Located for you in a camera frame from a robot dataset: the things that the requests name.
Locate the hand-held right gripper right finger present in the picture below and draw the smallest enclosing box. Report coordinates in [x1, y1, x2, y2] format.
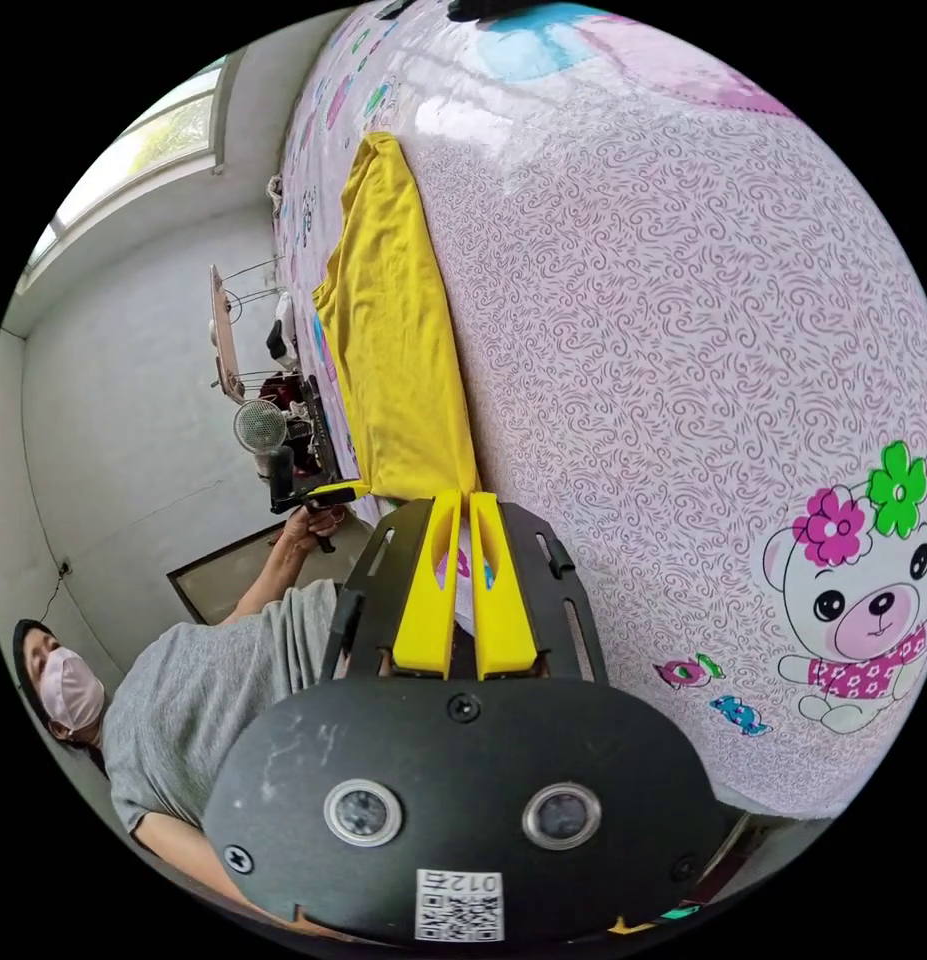
[469, 491, 542, 682]

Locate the pile of clothes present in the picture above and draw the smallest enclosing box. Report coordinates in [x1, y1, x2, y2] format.
[260, 290, 319, 421]

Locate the yellow short sleeve shirt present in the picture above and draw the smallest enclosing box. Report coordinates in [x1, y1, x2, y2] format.
[312, 131, 482, 503]

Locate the window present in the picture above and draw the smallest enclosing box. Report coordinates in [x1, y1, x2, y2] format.
[18, 53, 233, 290]

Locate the small white fan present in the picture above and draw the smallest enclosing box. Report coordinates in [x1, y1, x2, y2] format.
[231, 398, 290, 460]

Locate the person's right forearm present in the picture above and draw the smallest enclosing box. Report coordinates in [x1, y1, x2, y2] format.
[129, 811, 314, 931]

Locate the bed with pink printed sheet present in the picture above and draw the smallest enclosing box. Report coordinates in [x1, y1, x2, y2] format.
[271, 0, 927, 823]

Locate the person's body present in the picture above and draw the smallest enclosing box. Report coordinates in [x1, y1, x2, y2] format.
[11, 577, 346, 849]

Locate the person's left hand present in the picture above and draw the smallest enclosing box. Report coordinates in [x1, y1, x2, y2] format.
[281, 506, 340, 558]

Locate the person's left forearm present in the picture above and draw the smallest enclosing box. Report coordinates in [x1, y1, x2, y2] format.
[213, 529, 308, 627]

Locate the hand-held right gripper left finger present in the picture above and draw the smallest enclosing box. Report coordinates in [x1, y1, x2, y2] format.
[392, 488, 463, 674]

